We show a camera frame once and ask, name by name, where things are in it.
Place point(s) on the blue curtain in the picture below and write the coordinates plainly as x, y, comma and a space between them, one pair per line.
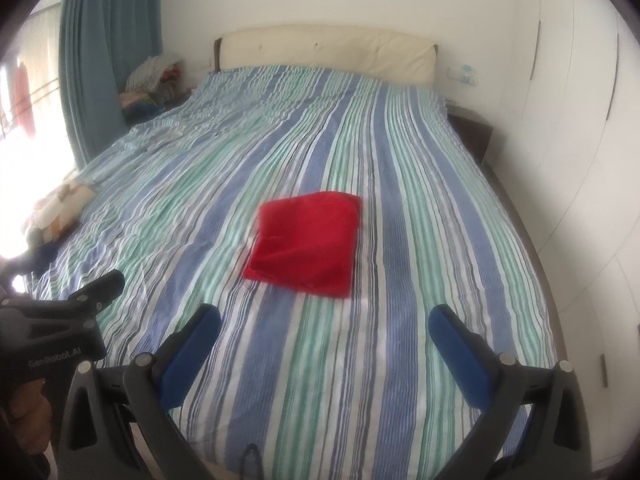
110, 55

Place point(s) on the person's left hand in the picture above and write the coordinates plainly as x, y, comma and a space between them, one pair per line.
30, 402

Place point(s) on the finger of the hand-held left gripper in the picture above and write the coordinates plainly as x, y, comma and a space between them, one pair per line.
102, 287

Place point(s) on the pile of mixed clothes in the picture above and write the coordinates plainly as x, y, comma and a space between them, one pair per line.
150, 85

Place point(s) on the bed with striped cover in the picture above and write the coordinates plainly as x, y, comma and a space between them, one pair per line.
310, 385

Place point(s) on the light folded clothes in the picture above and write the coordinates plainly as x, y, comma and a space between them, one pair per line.
62, 210

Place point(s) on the white wardrobe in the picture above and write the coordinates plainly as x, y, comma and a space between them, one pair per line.
585, 160

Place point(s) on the cream padded headboard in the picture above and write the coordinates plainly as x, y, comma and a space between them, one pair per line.
325, 52

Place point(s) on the dark blue cloth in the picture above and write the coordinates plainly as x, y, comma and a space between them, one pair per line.
42, 255

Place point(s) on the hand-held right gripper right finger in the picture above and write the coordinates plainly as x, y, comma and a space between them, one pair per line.
462, 355

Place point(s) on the dark wooden nightstand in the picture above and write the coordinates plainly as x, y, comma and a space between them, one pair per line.
472, 132

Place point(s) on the red sweater with white print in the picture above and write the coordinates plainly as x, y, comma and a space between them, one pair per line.
305, 242

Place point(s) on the red hanging garment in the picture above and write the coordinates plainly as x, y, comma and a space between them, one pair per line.
24, 100

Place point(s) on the wall sockets with blue covers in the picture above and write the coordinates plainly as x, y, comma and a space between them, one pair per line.
465, 74

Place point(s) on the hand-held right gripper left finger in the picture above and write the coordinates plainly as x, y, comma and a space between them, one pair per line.
187, 355

